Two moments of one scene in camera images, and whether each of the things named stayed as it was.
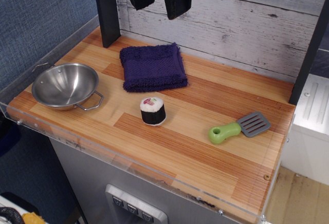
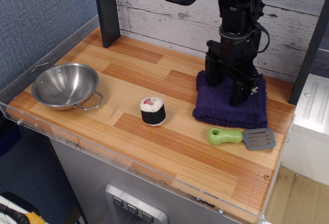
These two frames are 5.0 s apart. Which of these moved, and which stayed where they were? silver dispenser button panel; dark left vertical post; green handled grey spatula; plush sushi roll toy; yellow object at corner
Moved: green handled grey spatula
Stayed: yellow object at corner; silver dispenser button panel; dark left vertical post; plush sushi roll toy
